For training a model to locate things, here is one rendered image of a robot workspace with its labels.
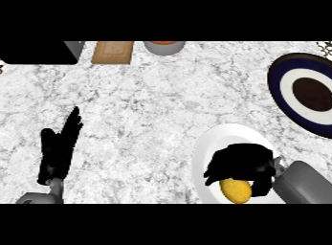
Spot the black appliance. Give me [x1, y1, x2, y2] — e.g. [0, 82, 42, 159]
[0, 41, 86, 66]

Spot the blue white brown plate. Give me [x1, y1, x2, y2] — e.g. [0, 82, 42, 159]
[266, 53, 332, 141]

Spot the wooden cutting board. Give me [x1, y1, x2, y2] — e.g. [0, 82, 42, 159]
[91, 41, 136, 65]

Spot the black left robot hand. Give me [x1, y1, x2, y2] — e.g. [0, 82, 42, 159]
[36, 105, 85, 187]

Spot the yellow lemon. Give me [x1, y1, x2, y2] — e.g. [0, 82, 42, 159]
[218, 178, 253, 205]

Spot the grey pot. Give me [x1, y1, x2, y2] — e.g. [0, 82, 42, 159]
[144, 41, 187, 57]

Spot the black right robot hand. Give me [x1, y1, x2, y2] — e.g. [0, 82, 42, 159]
[203, 143, 279, 197]

